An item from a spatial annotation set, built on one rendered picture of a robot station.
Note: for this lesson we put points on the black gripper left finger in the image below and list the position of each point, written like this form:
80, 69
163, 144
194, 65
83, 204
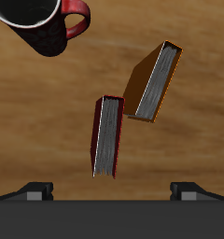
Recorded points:
36, 190

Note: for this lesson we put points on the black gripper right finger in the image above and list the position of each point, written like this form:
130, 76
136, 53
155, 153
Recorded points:
187, 190

